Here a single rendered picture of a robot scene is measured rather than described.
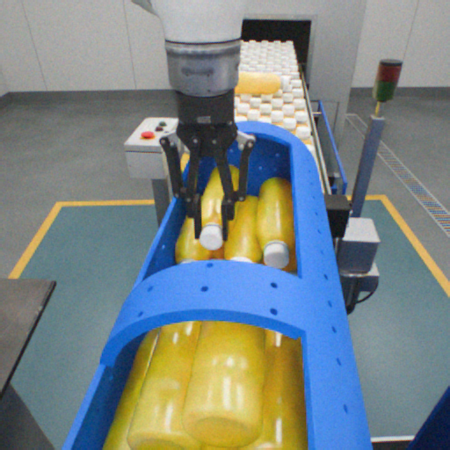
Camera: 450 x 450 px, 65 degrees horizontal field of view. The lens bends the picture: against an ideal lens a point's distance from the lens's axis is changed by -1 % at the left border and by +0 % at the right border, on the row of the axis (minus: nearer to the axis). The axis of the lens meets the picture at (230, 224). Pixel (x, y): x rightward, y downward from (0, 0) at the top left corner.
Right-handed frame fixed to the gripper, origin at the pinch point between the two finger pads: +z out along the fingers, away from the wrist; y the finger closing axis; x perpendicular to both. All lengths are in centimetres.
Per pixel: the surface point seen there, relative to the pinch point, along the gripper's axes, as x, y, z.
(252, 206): 11.4, 6.1, 5.0
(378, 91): 63, 39, -3
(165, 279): -21.1, -1.2, -7.2
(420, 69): 472, 200, 82
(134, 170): 37.1, -27.3, 12.3
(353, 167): 253, 85, 116
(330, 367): -28.1, 14.8, -5.3
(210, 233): -1.4, 0.0, 2.0
